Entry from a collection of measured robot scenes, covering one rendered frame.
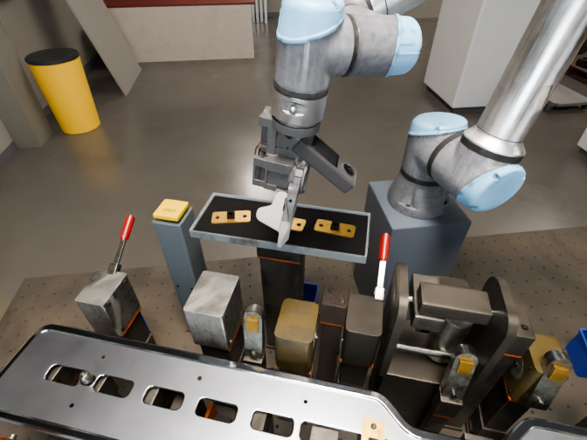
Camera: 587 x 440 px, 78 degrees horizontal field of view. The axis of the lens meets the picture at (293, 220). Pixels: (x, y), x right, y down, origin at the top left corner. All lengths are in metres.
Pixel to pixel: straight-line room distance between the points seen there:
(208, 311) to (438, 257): 0.61
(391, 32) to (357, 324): 0.49
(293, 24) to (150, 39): 5.59
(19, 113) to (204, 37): 2.85
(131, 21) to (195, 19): 0.85
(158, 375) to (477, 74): 4.03
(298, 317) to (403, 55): 0.48
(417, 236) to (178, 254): 0.58
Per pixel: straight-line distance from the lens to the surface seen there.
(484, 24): 4.17
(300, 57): 0.47
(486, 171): 0.75
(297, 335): 0.69
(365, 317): 0.73
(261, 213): 0.58
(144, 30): 6.01
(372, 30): 0.51
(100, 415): 0.79
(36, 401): 0.86
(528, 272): 1.53
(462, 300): 0.66
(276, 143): 0.55
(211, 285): 0.74
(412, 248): 0.96
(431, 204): 0.92
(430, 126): 0.83
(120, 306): 0.90
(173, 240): 0.88
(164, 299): 1.28
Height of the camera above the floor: 1.67
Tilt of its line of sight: 41 degrees down
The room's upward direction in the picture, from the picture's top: straight up
